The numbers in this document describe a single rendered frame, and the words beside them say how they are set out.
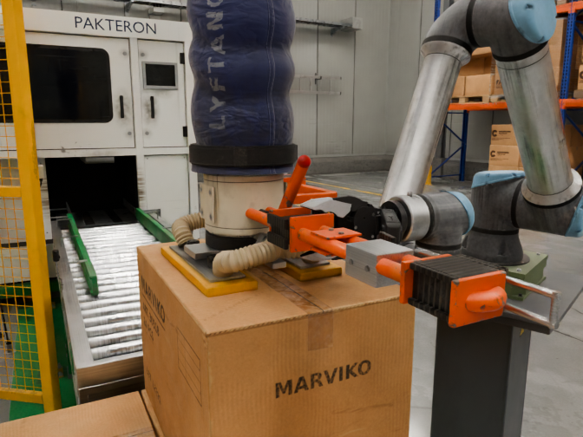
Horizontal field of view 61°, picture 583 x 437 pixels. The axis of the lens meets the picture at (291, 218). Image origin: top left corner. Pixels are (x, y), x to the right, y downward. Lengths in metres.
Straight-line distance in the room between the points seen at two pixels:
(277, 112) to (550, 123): 0.68
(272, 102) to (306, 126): 11.08
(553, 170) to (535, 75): 0.29
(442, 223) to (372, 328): 0.24
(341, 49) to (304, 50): 1.05
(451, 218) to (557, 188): 0.54
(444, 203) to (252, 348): 0.46
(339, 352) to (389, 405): 0.17
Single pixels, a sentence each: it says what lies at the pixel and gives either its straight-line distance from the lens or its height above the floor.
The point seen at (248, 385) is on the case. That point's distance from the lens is 0.82.
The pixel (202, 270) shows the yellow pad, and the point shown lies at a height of 0.97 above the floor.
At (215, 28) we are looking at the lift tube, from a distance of 0.98.
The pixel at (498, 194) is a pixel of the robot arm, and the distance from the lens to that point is 1.59.
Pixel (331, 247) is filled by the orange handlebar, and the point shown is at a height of 1.07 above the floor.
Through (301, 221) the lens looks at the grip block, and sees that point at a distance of 0.80.
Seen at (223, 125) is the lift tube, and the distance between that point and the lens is 0.96.
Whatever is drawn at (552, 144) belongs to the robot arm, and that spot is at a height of 1.20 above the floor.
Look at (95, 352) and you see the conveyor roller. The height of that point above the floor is 0.54.
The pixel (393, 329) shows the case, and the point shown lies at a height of 0.88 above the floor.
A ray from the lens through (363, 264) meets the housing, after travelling 0.66.
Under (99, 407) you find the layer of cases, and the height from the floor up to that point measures 0.54.
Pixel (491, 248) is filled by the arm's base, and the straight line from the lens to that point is 1.61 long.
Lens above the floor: 1.25
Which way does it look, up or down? 11 degrees down
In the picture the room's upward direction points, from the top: straight up
